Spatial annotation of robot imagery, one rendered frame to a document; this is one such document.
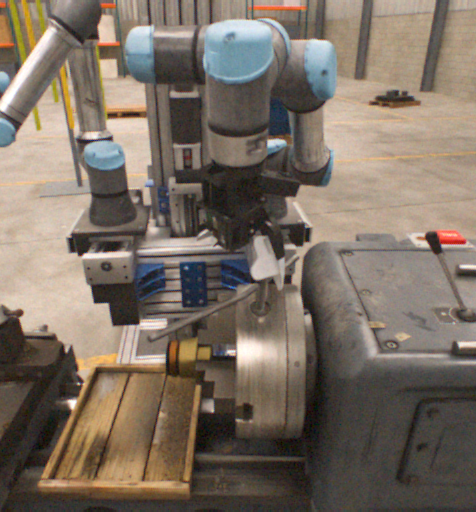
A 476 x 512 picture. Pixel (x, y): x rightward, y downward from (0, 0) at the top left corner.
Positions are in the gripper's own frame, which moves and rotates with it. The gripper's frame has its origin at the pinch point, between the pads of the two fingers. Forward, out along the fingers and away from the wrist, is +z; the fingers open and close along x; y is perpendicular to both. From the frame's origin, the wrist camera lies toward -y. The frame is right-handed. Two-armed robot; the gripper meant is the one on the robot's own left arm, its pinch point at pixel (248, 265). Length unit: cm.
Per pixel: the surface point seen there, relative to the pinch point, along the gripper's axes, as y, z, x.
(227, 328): -1.3, 22.4, -6.9
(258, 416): 7.6, 24.7, 10.4
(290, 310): -6.9, 12.6, 4.4
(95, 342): -16, 164, -146
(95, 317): -28, 169, -170
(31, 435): 39, 45, -30
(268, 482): 7.7, 46.3, 14.3
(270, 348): 0.9, 14.7, 6.6
